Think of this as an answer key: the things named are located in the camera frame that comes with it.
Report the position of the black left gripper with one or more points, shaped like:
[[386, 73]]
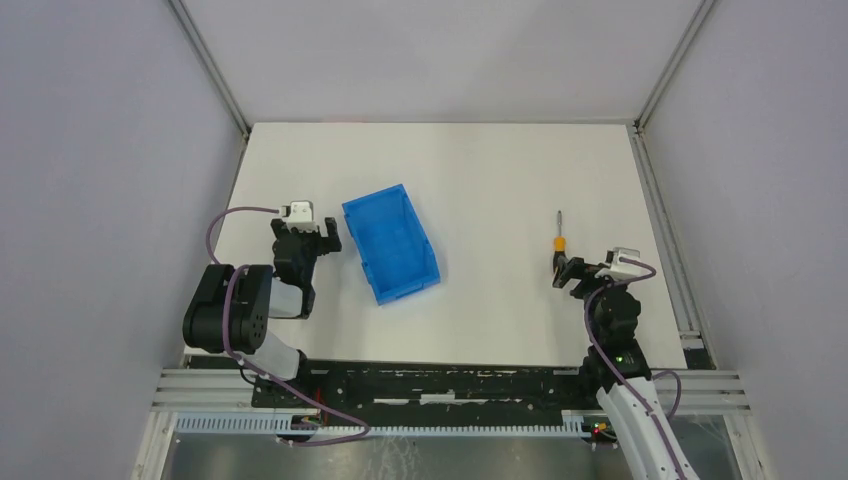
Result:
[[313, 241]]

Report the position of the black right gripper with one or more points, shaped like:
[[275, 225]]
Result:
[[578, 272]]

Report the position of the orange black screwdriver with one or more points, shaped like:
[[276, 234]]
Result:
[[560, 242]]

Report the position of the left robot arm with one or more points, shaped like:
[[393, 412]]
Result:
[[230, 314]]

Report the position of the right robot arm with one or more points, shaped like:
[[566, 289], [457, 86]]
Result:
[[615, 370]]

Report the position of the blue plastic bin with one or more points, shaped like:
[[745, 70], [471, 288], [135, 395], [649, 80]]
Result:
[[396, 254]]

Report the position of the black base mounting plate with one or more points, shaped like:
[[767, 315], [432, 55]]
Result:
[[553, 392]]

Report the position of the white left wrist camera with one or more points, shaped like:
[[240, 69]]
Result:
[[299, 216]]

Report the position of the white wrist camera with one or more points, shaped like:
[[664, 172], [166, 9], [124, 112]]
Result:
[[621, 264], [299, 216]]

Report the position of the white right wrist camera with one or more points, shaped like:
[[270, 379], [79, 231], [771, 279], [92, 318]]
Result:
[[621, 264]]

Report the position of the aluminium right side rail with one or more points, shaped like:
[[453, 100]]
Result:
[[682, 299]]

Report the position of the aluminium left corner post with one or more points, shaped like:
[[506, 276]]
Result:
[[184, 18]]

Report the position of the aluminium corner post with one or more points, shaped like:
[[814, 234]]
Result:
[[703, 10], [184, 18]]

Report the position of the aluminium right corner post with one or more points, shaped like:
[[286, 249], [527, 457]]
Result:
[[703, 10]]

